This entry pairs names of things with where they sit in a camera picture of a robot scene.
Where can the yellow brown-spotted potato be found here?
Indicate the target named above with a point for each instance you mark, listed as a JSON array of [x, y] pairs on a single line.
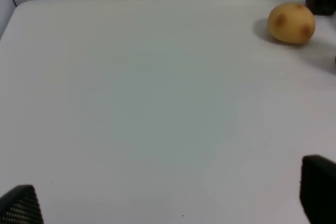
[[291, 23]]

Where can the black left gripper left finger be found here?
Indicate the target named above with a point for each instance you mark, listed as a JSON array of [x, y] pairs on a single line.
[[20, 205]]

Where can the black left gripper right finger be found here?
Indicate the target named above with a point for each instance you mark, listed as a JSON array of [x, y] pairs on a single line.
[[317, 189]]

